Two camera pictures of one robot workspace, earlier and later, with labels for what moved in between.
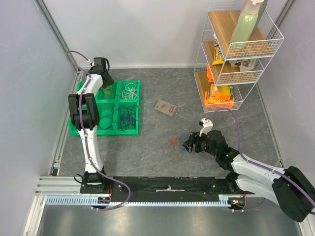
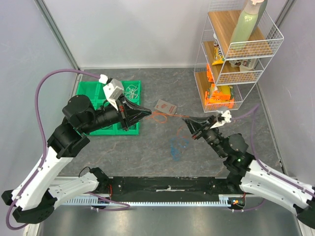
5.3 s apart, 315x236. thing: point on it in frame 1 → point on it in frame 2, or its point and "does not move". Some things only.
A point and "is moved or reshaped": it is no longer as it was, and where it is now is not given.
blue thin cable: [180, 137] is moved or reshaped
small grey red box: [166, 107] does not move
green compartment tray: [119, 106] does not move
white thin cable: [132, 93] does not move
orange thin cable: [175, 142] is moved or reshaped
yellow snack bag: [218, 57] does not move
